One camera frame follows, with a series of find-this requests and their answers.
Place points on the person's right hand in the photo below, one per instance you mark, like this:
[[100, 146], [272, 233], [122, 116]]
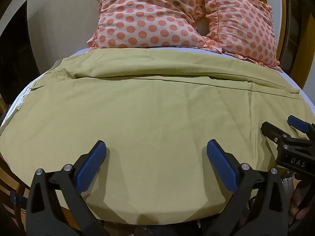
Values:
[[296, 198]]

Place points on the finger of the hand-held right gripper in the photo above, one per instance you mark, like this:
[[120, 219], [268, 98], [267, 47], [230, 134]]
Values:
[[297, 124], [272, 130]]

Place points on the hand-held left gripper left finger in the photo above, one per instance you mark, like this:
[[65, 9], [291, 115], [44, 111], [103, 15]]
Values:
[[90, 169]]

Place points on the small polka dot pillow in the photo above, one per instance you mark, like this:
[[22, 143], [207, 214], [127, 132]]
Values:
[[243, 27]]

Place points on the yellow wooden headboard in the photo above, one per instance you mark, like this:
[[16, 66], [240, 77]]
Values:
[[305, 54]]

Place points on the large polka dot pillow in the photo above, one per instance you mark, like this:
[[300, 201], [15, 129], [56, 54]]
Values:
[[147, 17]]

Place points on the olive green bed sheet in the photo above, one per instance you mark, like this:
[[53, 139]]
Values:
[[157, 118]]

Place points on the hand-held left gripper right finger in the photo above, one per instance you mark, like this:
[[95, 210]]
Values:
[[222, 168]]

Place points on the white bed sheet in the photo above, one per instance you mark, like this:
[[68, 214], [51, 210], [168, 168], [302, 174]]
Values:
[[290, 78]]

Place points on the brown wooden bed frame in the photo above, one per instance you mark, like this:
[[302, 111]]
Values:
[[11, 177]]

